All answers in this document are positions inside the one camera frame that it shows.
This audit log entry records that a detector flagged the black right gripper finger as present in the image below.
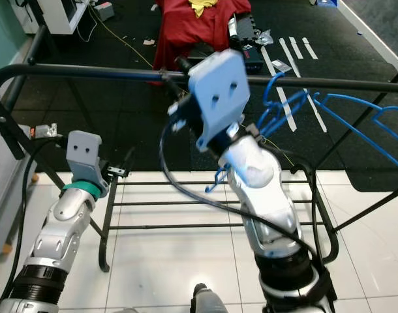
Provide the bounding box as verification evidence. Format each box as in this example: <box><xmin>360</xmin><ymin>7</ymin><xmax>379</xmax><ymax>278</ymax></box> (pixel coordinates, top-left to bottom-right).
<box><xmin>162</xmin><ymin>57</ymin><xmax>193</xmax><ymax>84</ymax></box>
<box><xmin>168</xmin><ymin>98</ymin><xmax>192</xmax><ymax>128</ymax></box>

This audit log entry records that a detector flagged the red garment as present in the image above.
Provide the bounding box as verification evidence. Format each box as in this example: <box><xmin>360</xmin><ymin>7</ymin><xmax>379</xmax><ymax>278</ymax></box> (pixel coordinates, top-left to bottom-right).
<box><xmin>152</xmin><ymin>0</ymin><xmax>253</xmax><ymax>71</ymax></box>

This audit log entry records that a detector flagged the black clothes rack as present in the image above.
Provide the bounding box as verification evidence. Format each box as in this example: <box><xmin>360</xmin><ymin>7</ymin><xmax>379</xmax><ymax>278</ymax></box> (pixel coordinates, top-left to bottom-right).
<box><xmin>0</xmin><ymin>62</ymin><xmax>398</xmax><ymax>273</ymax></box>

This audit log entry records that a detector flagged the small silver wrapper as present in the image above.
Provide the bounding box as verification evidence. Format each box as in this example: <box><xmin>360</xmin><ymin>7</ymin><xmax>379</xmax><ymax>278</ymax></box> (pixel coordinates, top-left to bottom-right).
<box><xmin>31</xmin><ymin>123</ymin><xmax>58</xmax><ymax>140</ymax></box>

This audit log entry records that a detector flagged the crumpled plastic wrapper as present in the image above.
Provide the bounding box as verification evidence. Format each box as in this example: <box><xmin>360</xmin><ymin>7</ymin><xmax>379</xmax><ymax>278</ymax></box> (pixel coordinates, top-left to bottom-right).
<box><xmin>253</xmin><ymin>29</ymin><xmax>275</xmax><ymax>46</ymax></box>

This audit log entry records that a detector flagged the grey power adapter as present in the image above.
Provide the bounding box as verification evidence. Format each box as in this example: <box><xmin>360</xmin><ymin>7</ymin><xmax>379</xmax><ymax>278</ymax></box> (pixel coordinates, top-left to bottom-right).
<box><xmin>95</xmin><ymin>2</ymin><xmax>116</xmax><ymax>20</ymax></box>

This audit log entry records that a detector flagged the long white floor tape strip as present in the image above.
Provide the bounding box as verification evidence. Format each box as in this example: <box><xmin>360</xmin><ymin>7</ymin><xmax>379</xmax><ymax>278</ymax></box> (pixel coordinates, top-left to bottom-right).
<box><xmin>279</xmin><ymin>37</ymin><xmax>331</xmax><ymax>132</ymax></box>
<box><xmin>261</xmin><ymin>46</ymin><xmax>301</xmax><ymax>132</ymax></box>

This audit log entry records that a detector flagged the grey cushioned ottoman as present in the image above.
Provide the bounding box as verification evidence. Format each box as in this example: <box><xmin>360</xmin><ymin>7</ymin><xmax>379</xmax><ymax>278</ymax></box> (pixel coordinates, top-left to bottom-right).
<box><xmin>0</xmin><ymin>123</ymin><xmax>38</xmax><ymax>255</ymax></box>

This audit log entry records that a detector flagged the short white floor tape strip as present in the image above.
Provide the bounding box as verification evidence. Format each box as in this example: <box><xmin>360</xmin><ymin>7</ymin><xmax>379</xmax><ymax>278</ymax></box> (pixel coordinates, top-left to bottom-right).
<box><xmin>290</xmin><ymin>37</ymin><xmax>304</xmax><ymax>61</ymax></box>
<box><xmin>301</xmin><ymin>37</ymin><xmax>319</xmax><ymax>61</ymax></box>

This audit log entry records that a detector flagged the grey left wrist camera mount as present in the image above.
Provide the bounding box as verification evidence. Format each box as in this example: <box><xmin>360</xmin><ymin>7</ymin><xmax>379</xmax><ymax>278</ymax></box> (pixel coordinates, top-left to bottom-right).
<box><xmin>67</xmin><ymin>130</ymin><xmax>103</xmax><ymax>190</ymax></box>

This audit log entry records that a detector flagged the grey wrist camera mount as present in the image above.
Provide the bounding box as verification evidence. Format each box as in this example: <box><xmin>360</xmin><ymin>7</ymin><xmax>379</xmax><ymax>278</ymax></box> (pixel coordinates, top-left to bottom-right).
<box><xmin>188</xmin><ymin>49</ymin><xmax>250</xmax><ymax>152</ymax></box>
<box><xmin>67</xmin><ymin>130</ymin><xmax>103</xmax><ymax>190</ymax></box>

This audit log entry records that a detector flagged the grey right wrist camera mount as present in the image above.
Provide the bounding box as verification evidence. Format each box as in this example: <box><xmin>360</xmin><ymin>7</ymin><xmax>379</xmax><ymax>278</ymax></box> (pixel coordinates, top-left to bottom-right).
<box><xmin>188</xmin><ymin>49</ymin><xmax>250</xmax><ymax>152</ymax></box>

